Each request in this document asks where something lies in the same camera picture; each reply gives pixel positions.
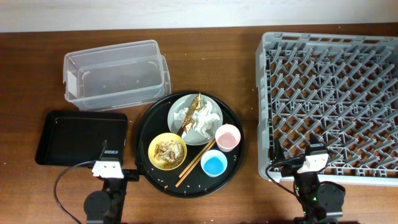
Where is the white tissue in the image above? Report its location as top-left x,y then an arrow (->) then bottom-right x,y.
173,98 -> 221,140

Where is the peanut shells and rice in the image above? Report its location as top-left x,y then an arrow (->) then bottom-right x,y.
154,140 -> 185,169

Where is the pink cup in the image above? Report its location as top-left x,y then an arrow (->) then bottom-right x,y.
215,124 -> 241,152

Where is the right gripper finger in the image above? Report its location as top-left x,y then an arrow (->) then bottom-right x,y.
273,138 -> 285,163
310,133 -> 324,146

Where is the black rectangular tray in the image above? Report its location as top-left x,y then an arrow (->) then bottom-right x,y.
35,110 -> 128,166

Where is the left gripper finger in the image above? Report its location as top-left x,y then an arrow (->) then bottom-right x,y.
135,140 -> 146,174
99,140 -> 108,160

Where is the light blue cup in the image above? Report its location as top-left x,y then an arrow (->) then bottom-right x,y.
200,150 -> 228,177

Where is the round black serving tray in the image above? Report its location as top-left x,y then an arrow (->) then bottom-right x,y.
134,91 -> 245,198

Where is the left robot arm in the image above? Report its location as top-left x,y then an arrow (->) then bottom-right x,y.
83,141 -> 139,224

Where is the grey dishwasher rack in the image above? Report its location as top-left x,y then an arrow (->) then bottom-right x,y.
256,32 -> 397,187

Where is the wooden chopstick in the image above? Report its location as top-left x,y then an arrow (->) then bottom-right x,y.
178,139 -> 215,178
175,159 -> 201,187

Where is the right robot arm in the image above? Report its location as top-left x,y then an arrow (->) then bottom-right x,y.
271,134 -> 346,223

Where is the yellow bowl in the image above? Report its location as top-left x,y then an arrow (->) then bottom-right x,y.
148,133 -> 187,170

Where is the clear plastic storage bin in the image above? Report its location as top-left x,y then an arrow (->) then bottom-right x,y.
63,40 -> 171,111

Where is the grey round plate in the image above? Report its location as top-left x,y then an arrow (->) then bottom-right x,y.
167,93 -> 224,146

